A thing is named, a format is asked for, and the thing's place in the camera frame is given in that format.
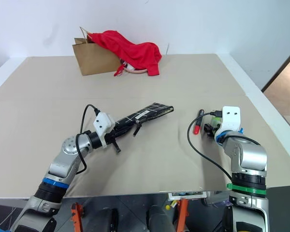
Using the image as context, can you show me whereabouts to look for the green highlighter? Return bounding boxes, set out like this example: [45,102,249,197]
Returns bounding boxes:
[211,115,223,127]

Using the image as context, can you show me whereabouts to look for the brown wooden door panel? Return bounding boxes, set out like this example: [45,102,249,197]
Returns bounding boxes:
[261,44,290,116]

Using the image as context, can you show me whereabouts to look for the beige table cover sheet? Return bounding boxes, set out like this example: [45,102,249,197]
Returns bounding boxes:
[0,53,280,199]

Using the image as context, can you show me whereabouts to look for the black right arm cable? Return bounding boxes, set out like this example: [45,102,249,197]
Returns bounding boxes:
[187,110,233,181]

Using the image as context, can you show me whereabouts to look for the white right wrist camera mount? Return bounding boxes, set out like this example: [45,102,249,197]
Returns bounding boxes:
[214,105,241,142]

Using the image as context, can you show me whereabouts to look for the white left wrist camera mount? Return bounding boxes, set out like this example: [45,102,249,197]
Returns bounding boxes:
[93,112,116,148]

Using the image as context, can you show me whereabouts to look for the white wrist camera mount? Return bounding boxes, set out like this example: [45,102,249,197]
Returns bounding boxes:
[93,112,116,148]
[214,105,241,142]

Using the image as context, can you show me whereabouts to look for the pink white bowl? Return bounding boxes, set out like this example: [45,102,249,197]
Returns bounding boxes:
[120,60,148,74]

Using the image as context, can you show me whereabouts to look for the red cloth garment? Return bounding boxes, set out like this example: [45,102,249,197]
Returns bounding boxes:
[89,30,162,77]

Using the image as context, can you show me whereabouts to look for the orange clamp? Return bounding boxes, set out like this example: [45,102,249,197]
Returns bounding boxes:
[71,202,85,232]
[176,198,189,232]

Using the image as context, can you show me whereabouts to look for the brown paper bag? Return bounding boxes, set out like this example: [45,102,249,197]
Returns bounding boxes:
[72,26,126,76]

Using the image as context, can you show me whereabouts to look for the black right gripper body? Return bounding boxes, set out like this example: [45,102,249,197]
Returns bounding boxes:
[208,122,221,139]

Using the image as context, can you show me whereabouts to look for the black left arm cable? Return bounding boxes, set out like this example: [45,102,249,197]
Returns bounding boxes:
[75,104,102,174]

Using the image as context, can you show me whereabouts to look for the white box under table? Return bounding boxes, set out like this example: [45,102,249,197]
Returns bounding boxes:
[168,190,207,200]

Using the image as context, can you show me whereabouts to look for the red marker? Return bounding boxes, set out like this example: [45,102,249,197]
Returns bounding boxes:
[192,109,205,135]

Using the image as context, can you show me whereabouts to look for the dark rounded shape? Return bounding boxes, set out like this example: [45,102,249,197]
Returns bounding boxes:
[146,204,176,232]

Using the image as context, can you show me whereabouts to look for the black grid pencil pouch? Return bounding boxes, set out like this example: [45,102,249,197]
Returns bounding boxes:
[105,102,174,142]

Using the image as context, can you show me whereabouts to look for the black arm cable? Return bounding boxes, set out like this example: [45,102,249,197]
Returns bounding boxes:
[187,110,233,181]
[75,104,102,174]

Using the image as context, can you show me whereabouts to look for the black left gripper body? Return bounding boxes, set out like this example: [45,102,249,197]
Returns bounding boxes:
[104,130,119,147]

